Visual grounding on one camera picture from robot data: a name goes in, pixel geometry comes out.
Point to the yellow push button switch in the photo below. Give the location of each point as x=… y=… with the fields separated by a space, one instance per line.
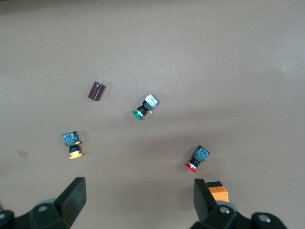
x=70 y=139

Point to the green push button switch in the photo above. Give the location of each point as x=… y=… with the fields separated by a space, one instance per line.
x=150 y=101

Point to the orange button enclosure box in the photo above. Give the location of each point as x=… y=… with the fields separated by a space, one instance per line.
x=220 y=193

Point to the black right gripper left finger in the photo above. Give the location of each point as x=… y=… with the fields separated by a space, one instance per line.
x=69 y=202

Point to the red push button switch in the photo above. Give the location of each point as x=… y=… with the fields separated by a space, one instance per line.
x=202 y=153

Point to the small tape patch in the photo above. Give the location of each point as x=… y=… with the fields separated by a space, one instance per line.
x=23 y=154

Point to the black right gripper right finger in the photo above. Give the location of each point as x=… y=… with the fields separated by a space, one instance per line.
x=205 y=205

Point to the dark red cylindrical capacitor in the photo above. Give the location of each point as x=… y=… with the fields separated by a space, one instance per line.
x=96 y=91

